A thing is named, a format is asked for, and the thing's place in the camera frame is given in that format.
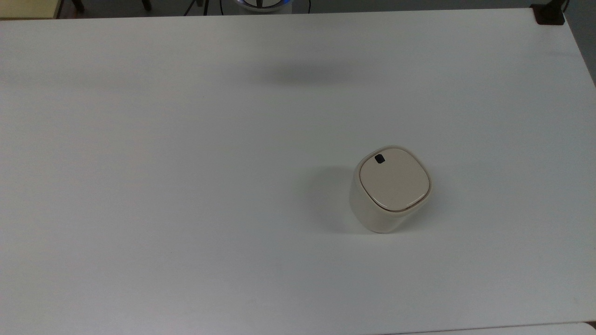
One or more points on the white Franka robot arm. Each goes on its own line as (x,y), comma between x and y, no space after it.
(263,3)

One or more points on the cream trash bin with lid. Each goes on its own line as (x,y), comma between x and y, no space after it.
(393,181)

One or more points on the black furniture leg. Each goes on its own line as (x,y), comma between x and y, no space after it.
(78,5)
(146,4)

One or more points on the light wooden desk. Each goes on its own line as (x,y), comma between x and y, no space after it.
(28,8)

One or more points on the black corner clamp mount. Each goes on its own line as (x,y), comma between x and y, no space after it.
(549,16)

